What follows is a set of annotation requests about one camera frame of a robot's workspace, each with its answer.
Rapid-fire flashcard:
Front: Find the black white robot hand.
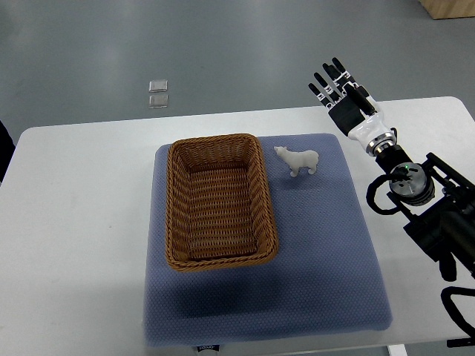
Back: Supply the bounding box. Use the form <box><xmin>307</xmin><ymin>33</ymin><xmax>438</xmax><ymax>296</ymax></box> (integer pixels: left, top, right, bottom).
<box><xmin>308</xmin><ymin>57</ymin><xmax>397</xmax><ymax>156</ymax></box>

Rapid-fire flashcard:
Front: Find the white bear figurine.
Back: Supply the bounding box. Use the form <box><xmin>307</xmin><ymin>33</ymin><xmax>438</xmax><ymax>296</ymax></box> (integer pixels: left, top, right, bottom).
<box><xmin>274</xmin><ymin>146</ymin><xmax>319</xmax><ymax>178</ymax></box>

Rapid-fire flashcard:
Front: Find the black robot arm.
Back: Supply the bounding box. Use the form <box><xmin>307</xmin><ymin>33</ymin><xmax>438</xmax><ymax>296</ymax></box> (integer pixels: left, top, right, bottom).
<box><xmin>366</xmin><ymin>143</ymin><xmax>474</xmax><ymax>283</ymax></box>

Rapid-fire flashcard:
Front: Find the brown wicker basket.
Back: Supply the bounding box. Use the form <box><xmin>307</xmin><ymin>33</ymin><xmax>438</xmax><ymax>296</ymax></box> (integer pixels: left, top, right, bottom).
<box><xmin>165</xmin><ymin>133</ymin><xmax>279</xmax><ymax>272</ymax></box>

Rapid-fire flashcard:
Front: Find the wooden box corner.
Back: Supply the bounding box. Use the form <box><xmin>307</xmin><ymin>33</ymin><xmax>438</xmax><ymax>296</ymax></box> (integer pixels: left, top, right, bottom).
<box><xmin>419</xmin><ymin>0</ymin><xmax>474</xmax><ymax>20</ymax></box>

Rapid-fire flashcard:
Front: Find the blue quilted mat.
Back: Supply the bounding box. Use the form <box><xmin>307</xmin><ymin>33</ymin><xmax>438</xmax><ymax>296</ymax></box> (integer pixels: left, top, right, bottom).
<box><xmin>143</xmin><ymin>133</ymin><xmax>392</xmax><ymax>347</ymax></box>

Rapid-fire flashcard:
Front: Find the upper metal floor plate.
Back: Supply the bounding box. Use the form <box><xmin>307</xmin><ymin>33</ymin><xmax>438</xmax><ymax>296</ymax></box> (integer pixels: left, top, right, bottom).
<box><xmin>148</xmin><ymin>79</ymin><xmax>168</xmax><ymax>93</ymax></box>

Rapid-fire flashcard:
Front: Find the white table leg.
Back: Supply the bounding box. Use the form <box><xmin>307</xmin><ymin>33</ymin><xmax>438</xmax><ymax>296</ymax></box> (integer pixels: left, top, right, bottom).
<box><xmin>387</xmin><ymin>344</ymin><xmax>408</xmax><ymax>356</ymax></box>

